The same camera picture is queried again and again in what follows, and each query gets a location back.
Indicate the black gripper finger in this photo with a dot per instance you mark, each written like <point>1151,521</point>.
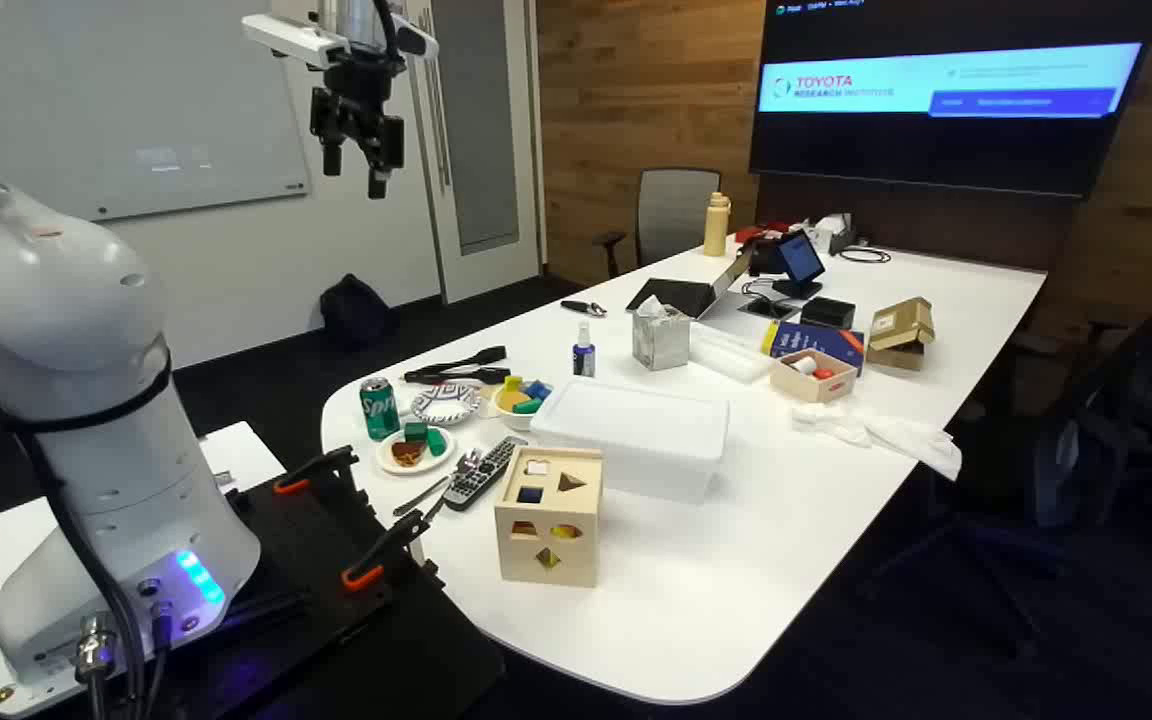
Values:
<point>334,155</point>
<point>377,169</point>

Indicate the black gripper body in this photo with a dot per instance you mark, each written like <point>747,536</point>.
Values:
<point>348,102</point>

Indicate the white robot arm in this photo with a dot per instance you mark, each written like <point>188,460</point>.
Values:
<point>144,549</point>

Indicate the whiteboard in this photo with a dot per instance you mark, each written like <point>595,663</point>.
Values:
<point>141,106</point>

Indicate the black tongs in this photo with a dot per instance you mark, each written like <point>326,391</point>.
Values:
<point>482,365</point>

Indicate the blue patterned paper bowl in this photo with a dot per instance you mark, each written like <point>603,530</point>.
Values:
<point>449,406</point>

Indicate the green soda can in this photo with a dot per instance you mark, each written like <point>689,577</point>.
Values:
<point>377,402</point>

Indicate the small glue bottle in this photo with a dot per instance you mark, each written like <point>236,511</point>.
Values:
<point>582,352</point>

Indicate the green cylinder block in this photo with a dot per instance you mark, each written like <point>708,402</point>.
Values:
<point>425,437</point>

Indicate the white plate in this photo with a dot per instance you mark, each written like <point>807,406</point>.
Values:
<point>425,464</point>

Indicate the wooden toy steak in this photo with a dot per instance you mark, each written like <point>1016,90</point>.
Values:
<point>407,454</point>

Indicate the grey tissue box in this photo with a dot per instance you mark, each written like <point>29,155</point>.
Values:
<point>659,333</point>

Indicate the yellow bottle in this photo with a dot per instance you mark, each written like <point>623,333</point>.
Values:
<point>716,227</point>

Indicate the wooden shape sorter box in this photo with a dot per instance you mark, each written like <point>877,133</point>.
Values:
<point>548,517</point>

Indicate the white plastic storage box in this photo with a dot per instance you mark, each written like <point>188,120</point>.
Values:
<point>652,445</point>

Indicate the small tablet on stand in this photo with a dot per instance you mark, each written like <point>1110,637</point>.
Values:
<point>800,267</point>

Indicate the open wooden box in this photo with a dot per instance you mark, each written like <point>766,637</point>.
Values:
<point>901,333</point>

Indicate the white plastic bag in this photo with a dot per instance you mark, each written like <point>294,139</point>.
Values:
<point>867,431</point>

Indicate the black office chair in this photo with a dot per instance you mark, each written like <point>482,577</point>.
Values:
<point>1093,442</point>

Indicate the wall television screen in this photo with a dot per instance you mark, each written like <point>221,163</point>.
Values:
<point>945,95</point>

